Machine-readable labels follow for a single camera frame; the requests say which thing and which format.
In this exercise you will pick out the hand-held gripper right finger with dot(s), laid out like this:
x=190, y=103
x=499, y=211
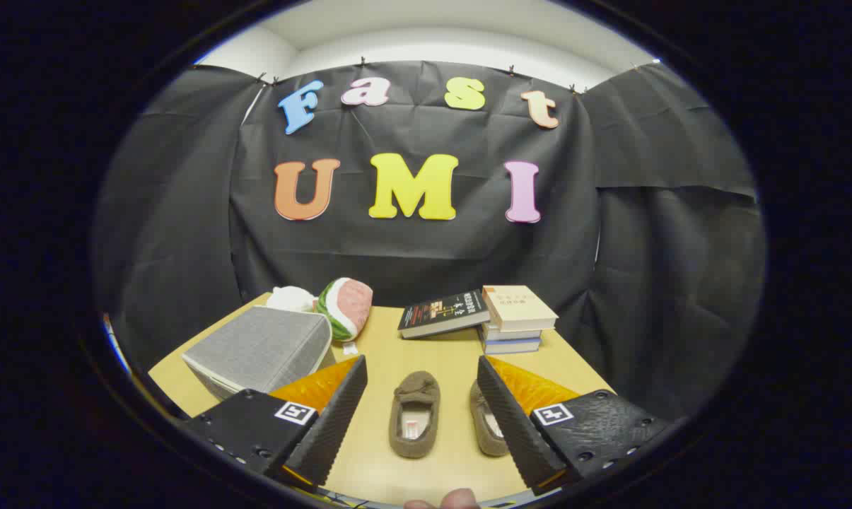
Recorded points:
x=514, y=431

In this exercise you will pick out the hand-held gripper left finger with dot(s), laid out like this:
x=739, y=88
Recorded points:
x=330, y=424

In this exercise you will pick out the brown fuzzy slipper shoe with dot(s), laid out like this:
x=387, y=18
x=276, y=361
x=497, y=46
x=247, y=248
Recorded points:
x=481, y=413
x=415, y=389

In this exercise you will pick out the grey fabric storage box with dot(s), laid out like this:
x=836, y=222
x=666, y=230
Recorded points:
x=256, y=346

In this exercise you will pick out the blue cover book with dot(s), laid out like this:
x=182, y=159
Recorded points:
x=512, y=346

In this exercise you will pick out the white cover book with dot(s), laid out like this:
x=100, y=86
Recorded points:
x=510, y=334

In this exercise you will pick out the watermelon slice plush toy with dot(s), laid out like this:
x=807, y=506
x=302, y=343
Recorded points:
x=351, y=304

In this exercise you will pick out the beige cover book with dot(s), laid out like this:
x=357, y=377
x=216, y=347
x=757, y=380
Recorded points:
x=517, y=305

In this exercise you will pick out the white plush toy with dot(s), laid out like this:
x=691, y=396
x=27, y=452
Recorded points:
x=291, y=299

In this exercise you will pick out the black cover book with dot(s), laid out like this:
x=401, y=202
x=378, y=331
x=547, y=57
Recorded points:
x=443, y=311

